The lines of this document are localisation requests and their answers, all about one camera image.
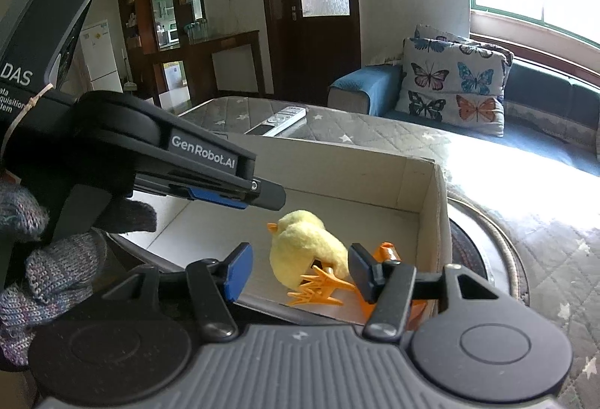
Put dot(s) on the person's left hand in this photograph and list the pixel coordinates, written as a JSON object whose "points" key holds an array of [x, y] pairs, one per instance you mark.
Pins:
{"points": [[61, 271]]}

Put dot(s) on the small butterfly print pillow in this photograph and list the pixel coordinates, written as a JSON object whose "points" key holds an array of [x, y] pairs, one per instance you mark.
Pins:
{"points": [[436, 34]]}

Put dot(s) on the large butterfly print pillow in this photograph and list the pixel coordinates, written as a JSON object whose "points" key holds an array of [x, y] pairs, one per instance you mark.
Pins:
{"points": [[450, 85]]}

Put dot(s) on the white refrigerator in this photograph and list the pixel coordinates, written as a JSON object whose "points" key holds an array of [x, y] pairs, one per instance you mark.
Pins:
{"points": [[98, 57]]}

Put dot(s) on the yellow plush chick toy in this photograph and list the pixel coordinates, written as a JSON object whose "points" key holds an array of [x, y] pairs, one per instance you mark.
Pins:
{"points": [[300, 249]]}

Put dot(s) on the dark teal sofa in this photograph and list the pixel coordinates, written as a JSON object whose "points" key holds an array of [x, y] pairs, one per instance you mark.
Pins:
{"points": [[539, 99]]}

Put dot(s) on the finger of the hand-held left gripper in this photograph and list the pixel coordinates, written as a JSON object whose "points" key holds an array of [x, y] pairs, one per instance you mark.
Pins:
{"points": [[206, 156]]}

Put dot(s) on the silver remote control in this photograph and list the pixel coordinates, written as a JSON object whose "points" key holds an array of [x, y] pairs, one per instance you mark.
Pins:
{"points": [[281, 121]]}

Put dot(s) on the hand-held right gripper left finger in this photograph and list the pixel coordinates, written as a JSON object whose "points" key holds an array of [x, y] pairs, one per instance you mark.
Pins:
{"points": [[236, 275]]}

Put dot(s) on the cardboard box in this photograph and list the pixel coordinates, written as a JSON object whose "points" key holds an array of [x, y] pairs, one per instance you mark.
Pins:
{"points": [[328, 165]]}

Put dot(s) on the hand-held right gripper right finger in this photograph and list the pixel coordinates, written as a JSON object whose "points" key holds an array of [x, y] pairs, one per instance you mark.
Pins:
{"points": [[362, 275]]}

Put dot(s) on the orange plastic toy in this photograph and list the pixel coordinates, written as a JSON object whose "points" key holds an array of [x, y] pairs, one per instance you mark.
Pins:
{"points": [[388, 253]]}

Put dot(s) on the white microwave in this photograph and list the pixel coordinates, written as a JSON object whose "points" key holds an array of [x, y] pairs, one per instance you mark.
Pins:
{"points": [[168, 36]]}

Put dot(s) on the blue armrest cover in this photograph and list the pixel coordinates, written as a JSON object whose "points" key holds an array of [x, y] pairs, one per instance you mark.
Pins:
{"points": [[370, 81]]}

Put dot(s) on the round dark tray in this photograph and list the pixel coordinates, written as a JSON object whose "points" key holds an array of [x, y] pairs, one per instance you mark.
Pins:
{"points": [[468, 245]]}

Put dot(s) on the dark wooden glass door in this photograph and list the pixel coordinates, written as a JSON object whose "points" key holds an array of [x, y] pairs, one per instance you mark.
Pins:
{"points": [[323, 43]]}

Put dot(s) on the dark wooden cabinet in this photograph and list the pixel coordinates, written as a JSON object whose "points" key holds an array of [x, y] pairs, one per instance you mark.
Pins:
{"points": [[140, 62]]}

